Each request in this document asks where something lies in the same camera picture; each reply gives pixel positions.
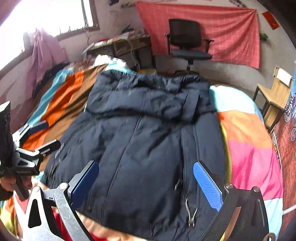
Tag pink hanging clothes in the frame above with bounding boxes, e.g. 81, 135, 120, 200
26, 30, 68, 98

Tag navy puffer jacket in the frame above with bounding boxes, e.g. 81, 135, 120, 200
42, 70, 226, 240

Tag wooden chair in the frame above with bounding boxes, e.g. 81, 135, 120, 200
252, 66, 294, 133

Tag red paper on wall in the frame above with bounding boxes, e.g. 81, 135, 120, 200
262, 11, 280, 30

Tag window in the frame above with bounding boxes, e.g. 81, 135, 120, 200
1, 0, 98, 68

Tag black office chair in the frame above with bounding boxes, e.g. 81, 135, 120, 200
166, 19, 214, 75

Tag floral pillow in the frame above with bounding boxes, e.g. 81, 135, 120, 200
65, 59, 95, 73

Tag yellow green plastic bucket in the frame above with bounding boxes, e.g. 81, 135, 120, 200
138, 69, 157, 75

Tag wooden desk with shelf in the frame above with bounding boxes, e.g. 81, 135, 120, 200
82, 32, 156, 69

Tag red checked wall cloth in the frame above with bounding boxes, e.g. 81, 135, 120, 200
135, 1, 260, 69

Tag white charging cable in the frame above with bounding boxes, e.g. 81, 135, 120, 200
124, 38, 142, 72

